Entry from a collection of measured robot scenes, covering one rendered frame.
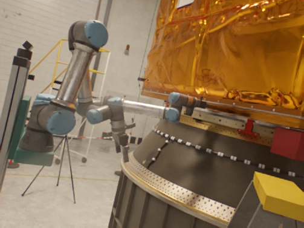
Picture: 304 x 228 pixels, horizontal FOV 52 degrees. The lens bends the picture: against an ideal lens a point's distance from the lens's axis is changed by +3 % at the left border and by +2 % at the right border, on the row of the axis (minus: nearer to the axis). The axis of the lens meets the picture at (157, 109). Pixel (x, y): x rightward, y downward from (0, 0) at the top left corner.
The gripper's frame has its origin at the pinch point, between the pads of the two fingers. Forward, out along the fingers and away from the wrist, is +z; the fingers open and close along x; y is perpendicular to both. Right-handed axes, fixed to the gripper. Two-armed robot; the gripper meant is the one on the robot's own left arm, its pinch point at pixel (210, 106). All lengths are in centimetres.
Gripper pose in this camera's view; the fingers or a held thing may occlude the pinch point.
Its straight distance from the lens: 207.6
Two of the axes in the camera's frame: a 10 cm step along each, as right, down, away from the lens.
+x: -4.3, -1.2, 8.9
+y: 2.2, -9.7, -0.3
